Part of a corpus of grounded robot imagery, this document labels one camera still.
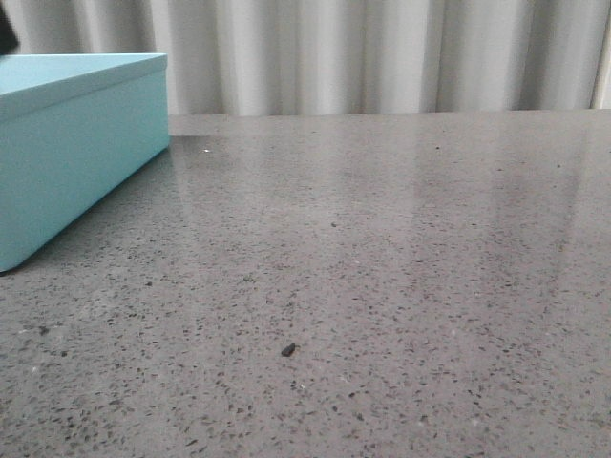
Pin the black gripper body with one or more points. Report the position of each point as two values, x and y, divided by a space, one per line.
9 41

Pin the light blue plastic box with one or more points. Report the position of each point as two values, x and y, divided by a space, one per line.
73 127

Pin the white pleated curtain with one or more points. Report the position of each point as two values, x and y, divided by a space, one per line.
344 57

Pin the small black debris piece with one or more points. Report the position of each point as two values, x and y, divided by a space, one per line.
288 350

